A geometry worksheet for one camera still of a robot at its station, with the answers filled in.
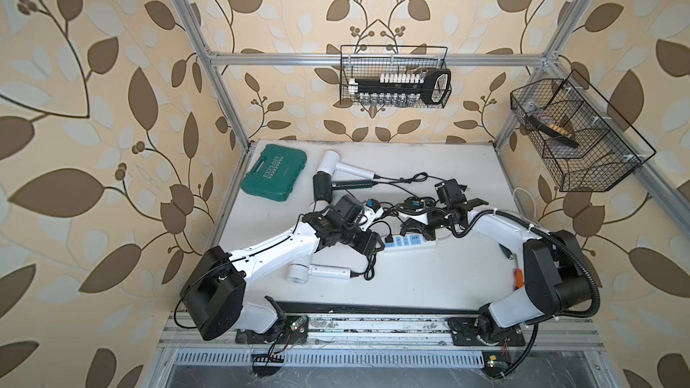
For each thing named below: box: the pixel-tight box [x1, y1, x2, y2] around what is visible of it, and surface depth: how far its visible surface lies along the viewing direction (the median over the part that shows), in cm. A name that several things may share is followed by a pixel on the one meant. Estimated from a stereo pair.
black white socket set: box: [348, 68, 452, 106], surface depth 86 cm
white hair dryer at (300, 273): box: [285, 263, 353, 284], surface depth 84 cm
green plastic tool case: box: [239, 143, 309, 202], surface depth 107 cm
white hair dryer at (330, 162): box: [317, 149, 381, 179], surface depth 111 cm
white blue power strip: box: [381, 232, 437, 252], surface depth 90 cm
